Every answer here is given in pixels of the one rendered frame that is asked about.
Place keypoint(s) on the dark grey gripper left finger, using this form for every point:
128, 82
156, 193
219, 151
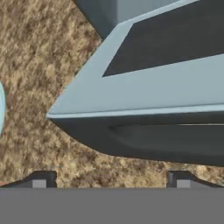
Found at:
43, 178

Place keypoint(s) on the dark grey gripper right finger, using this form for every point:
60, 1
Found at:
180, 178

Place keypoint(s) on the grey toaster oven body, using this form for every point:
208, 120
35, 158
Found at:
116, 11

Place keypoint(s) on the pale blue plate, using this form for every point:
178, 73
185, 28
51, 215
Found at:
1, 108

